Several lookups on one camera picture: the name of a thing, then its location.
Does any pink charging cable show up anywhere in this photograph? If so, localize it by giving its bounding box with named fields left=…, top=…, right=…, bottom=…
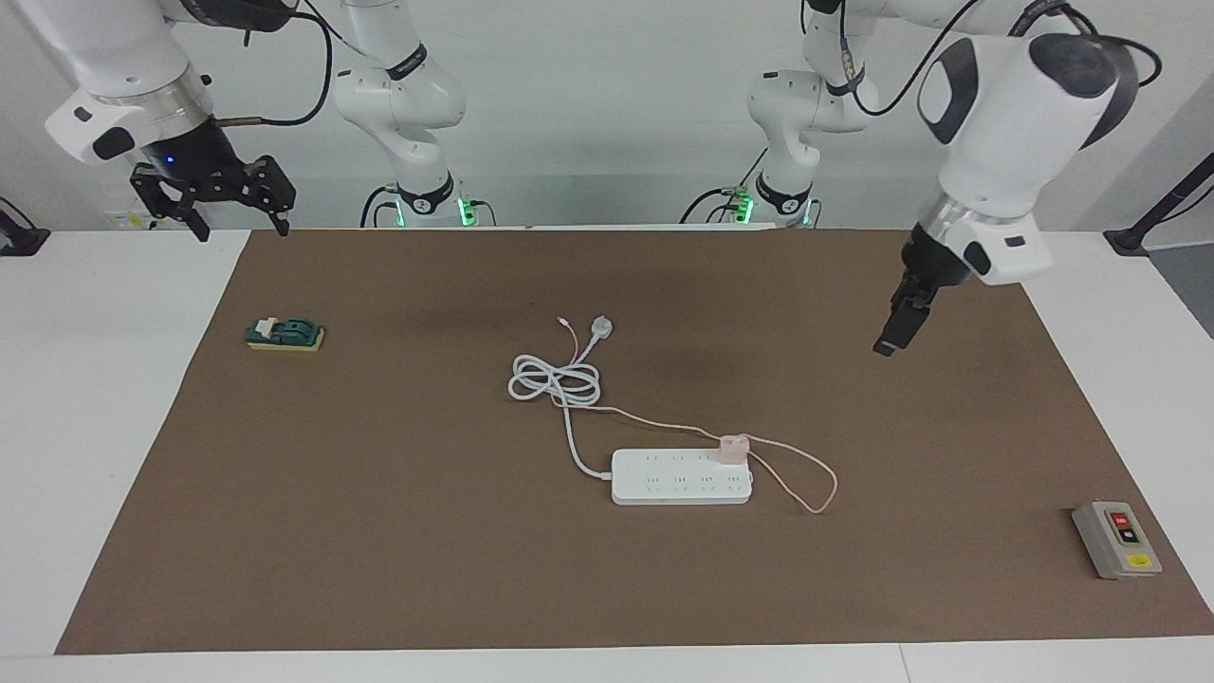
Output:
left=555, top=316, right=838, bottom=515

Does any grey on-off switch box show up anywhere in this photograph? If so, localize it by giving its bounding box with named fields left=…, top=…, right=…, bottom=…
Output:
left=1072, top=500, right=1164, bottom=581

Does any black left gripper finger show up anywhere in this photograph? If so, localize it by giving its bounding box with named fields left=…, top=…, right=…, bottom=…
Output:
left=873, top=294, right=916, bottom=359
left=896, top=280, right=938, bottom=350

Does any brown table mat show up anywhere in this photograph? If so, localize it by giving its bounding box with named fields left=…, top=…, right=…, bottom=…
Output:
left=54, top=226, right=1214, bottom=655

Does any black arm base cable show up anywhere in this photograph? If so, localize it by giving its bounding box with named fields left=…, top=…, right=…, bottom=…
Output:
left=678, top=142, right=760, bottom=227
left=360, top=185, right=399, bottom=229

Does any white power strip cord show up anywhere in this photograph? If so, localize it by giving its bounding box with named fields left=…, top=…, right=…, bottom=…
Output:
left=507, top=318, right=616, bottom=480

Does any green knife switch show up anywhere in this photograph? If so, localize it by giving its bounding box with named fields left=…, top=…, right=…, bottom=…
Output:
left=245, top=316, right=326, bottom=354

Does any black clamp stand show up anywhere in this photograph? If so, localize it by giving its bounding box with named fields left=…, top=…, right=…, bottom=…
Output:
left=0, top=196, right=50, bottom=257
left=1103, top=152, right=1214, bottom=257

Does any black left arm base cable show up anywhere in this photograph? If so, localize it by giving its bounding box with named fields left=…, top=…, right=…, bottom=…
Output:
left=678, top=142, right=760, bottom=227

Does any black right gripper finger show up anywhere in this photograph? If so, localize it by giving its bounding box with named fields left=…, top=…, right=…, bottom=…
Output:
left=245, top=155, right=297, bottom=236
left=130, top=163, right=212, bottom=243

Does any white power strip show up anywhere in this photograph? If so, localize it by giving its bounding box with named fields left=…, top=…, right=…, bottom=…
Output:
left=611, top=448, right=755, bottom=507

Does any black right arm base cable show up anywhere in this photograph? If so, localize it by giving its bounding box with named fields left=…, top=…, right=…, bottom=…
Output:
left=360, top=185, right=399, bottom=229

